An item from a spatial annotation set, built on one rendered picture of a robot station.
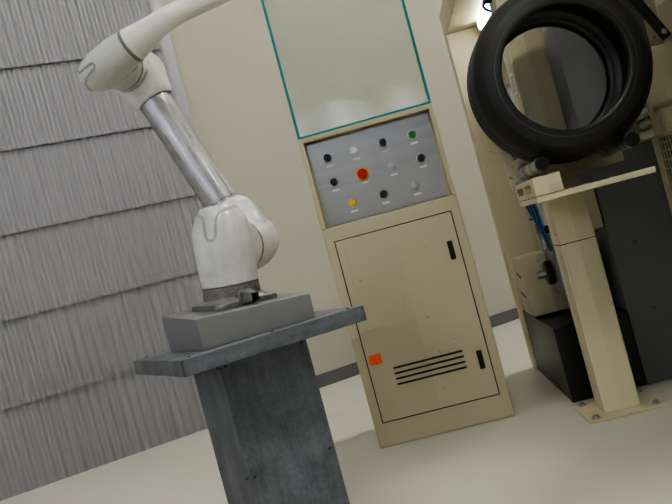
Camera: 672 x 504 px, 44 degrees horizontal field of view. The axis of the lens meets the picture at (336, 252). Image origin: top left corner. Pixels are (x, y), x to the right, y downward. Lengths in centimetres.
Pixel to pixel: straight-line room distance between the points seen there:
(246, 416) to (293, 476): 20
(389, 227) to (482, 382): 71
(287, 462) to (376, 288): 124
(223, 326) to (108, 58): 81
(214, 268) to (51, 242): 270
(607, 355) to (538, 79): 100
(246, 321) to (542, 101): 144
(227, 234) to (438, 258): 128
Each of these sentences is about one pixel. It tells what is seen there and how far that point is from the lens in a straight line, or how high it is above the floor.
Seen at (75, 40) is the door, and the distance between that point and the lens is 512.
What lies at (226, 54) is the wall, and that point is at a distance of 539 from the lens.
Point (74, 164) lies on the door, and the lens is 491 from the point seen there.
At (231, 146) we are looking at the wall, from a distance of 523.
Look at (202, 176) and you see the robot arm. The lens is 243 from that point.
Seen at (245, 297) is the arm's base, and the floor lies 75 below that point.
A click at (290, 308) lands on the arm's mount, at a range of 214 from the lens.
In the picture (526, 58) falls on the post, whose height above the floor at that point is 129.
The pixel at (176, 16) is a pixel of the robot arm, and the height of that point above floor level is 153.
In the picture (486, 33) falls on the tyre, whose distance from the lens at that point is 269.
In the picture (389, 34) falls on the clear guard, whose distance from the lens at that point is 338.
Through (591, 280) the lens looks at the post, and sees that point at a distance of 303.
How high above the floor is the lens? 80
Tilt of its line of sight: level
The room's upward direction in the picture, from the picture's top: 15 degrees counter-clockwise
